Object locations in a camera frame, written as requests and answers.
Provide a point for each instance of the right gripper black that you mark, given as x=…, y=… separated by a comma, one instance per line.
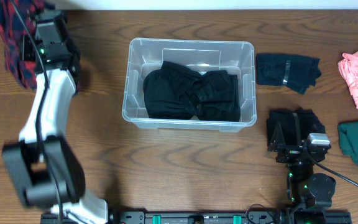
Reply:
x=278, y=144

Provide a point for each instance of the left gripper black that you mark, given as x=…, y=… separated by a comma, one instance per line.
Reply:
x=27, y=42

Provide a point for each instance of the red navy plaid shirt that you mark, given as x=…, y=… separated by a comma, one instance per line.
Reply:
x=17, y=18

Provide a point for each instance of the black garment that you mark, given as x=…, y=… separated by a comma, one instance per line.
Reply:
x=177, y=92

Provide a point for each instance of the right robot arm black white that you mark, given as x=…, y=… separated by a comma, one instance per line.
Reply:
x=311, y=193

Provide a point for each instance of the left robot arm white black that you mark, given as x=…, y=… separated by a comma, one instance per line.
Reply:
x=44, y=170

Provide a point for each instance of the black banded cloth near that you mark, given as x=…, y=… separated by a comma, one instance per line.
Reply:
x=287, y=124

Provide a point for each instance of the black banded cloth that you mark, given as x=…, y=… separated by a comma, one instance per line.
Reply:
x=287, y=124
x=297, y=72

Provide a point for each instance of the black banded cloth far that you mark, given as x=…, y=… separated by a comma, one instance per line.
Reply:
x=297, y=72

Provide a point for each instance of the clear plastic storage bin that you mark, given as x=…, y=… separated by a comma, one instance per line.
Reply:
x=147, y=55

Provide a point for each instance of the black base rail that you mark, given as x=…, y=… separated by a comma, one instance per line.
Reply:
x=137, y=217

